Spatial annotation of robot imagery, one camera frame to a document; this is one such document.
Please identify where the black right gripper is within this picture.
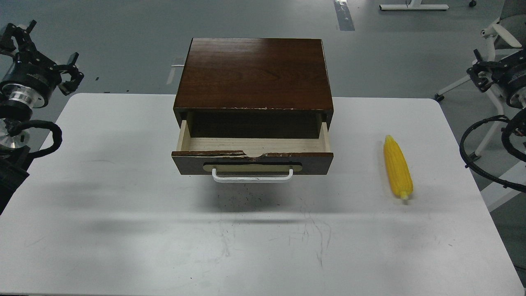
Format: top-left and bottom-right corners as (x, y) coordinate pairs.
(466, 49), (514, 93)

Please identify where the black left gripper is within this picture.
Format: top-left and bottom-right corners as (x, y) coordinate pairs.
(0, 19), (84, 97)

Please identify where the yellow corn cob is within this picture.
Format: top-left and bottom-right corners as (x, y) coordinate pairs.
(383, 135), (413, 200)

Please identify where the wooden drawer with white handle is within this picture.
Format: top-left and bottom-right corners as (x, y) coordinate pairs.
(171, 120), (334, 183)

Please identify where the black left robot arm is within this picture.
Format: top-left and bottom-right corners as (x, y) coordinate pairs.
(0, 20), (85, 210)

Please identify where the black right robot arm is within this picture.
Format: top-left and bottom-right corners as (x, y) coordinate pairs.
(466, 49), (526, 162)

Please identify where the white desk base foot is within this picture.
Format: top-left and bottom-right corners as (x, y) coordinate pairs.
(379, 0), (449, 11)

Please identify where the grey floor tape strip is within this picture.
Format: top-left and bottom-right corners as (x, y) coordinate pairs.
(333, 0), (355, 32)

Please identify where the dark brown wooden cabinet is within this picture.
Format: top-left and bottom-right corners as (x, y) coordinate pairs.
(173, 37), (334, 139)

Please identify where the black corrugated right cable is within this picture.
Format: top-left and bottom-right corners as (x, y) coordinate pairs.
(459, 115), (526, 194)

